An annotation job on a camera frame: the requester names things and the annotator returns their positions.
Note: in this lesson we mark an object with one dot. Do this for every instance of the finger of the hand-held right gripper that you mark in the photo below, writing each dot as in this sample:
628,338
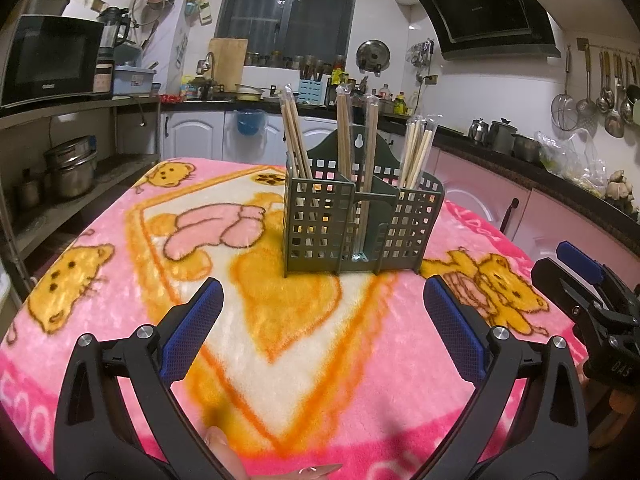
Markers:
555,282
580,260

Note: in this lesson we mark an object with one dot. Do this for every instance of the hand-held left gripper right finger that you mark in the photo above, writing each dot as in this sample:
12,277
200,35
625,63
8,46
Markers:
455,330

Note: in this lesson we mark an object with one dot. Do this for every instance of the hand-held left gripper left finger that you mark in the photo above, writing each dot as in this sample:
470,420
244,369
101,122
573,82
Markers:
192,330

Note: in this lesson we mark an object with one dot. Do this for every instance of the dark green plastic utensil holder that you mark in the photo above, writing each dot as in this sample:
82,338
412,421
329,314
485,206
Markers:
320,220

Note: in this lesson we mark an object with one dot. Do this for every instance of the bunch of wooden chopsticks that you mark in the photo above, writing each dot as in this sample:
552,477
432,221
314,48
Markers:
295,135

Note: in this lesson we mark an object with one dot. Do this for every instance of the person's right hand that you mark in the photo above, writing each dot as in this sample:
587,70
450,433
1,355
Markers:
617,420

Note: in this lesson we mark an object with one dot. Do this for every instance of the person's left hand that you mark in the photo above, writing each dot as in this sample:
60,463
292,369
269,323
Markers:
222,452

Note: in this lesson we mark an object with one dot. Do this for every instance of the pink kitchen cabinets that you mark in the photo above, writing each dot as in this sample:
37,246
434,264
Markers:
560,225

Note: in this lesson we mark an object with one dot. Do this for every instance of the ginger root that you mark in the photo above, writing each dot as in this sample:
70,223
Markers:
622,187

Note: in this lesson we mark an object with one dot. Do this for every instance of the clear plastic bag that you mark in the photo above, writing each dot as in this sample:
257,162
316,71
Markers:
575,160

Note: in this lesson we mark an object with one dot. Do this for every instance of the pink printed blanket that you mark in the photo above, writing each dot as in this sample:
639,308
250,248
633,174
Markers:
300,360

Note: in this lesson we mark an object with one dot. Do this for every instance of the open steel pot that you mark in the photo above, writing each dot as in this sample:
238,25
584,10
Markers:
526,149

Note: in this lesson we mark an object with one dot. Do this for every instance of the black kitchen countertop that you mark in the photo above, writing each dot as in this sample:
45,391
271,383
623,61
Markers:
500,160

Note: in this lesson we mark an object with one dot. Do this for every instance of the lidded steel pot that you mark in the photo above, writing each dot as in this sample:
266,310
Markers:
501,136

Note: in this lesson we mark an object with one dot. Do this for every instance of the row of hanging metal ladles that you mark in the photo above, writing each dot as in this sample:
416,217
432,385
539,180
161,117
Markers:
595,105

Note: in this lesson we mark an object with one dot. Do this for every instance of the small steel kettle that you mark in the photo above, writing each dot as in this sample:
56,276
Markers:
478,131

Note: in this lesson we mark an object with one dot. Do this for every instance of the metal shelf rack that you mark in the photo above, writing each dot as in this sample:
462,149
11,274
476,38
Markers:
100,170

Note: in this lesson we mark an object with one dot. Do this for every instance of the white kitchen cabinets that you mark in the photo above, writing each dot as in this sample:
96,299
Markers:
192,132

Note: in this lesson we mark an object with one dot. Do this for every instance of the stacked steel pots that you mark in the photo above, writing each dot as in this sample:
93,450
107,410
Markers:
72,167

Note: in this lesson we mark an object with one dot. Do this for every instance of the small steel pot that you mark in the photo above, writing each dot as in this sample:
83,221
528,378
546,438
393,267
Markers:
28,191

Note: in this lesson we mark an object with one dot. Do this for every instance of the blue hanging bucket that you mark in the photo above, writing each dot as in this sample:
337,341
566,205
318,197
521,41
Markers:
250,122

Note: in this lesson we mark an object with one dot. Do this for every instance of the cluster of sauce bottles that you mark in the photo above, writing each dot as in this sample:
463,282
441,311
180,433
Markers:
392,100

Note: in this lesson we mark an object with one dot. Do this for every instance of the light blue storage box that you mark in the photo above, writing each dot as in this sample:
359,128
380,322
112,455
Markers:
132,80

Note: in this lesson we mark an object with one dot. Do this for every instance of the cluster of hanging metal tools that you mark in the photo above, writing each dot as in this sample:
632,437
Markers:
422,54

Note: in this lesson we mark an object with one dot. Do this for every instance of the metal sink faucet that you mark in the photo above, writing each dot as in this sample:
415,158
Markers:
206,64

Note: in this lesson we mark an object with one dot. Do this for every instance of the blue knife holder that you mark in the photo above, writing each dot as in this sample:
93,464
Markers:
312,91

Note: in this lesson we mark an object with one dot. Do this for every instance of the wooden cutting board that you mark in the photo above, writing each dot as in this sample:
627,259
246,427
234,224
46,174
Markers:
227,62

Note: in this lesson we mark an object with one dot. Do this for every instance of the black range hood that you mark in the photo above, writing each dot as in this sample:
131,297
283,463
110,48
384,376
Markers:
485,5

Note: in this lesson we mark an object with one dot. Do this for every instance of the hanging steel pan lid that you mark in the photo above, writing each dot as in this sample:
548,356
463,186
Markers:
373,55

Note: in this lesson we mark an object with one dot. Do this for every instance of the row of spice jars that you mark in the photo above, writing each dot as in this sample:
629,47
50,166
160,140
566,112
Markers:
295,61

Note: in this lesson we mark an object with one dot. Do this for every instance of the countertop blender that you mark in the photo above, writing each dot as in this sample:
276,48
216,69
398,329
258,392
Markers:
114,35

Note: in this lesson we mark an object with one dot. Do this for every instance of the black microwave oven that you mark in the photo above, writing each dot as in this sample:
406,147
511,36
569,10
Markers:
50,60

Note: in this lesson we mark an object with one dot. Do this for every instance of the hanging metal wok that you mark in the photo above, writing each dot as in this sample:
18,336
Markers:
161,0

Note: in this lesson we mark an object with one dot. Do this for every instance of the dark framed window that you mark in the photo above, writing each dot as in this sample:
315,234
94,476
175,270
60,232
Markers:
290,10

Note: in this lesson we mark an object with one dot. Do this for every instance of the grey metal box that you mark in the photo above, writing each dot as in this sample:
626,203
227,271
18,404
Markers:
46,1

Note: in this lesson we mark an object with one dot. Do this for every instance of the wall socket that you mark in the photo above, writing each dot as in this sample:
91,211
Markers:
431,79

